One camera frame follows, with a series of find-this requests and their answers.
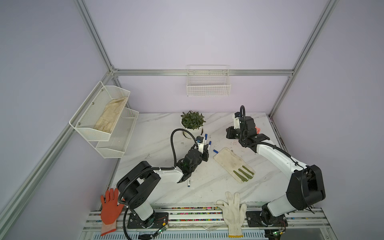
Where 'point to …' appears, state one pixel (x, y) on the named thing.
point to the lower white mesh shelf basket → (118, 140)
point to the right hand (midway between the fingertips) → (225, 128)
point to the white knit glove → (234, 214)
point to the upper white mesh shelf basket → (97, 117)
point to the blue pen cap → (215, 151)
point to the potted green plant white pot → (194, 122)
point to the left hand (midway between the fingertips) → (206, 144)
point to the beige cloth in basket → (107, 120)
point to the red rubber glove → (110, 208)
